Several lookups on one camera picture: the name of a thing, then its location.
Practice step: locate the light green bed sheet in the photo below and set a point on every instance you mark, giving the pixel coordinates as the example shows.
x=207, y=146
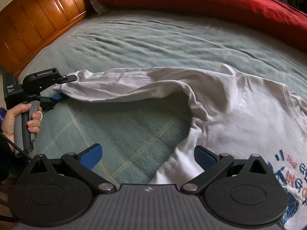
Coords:
x=138, y=137

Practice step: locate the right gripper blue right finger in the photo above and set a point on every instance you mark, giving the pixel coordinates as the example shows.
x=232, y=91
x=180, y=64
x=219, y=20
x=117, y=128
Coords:
x=214, y=166

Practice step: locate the red duvet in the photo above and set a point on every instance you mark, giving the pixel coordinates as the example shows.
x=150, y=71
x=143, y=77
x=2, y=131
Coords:
x=270, y=16

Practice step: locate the white printed t-shirt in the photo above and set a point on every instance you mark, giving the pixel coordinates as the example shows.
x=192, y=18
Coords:
x=232, y=112

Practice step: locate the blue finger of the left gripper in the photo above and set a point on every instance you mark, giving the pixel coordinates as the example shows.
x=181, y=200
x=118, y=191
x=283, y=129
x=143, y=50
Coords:
x=55, y=97

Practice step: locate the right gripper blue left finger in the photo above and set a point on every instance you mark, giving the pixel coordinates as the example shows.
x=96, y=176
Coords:
x=80, y=166

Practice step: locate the person's left hand with ring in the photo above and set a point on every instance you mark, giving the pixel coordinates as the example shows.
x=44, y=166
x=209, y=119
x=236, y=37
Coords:
x=33, y=125

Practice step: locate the wooden headboard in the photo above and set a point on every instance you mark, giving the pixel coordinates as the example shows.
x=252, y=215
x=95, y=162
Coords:
x=27, y=26

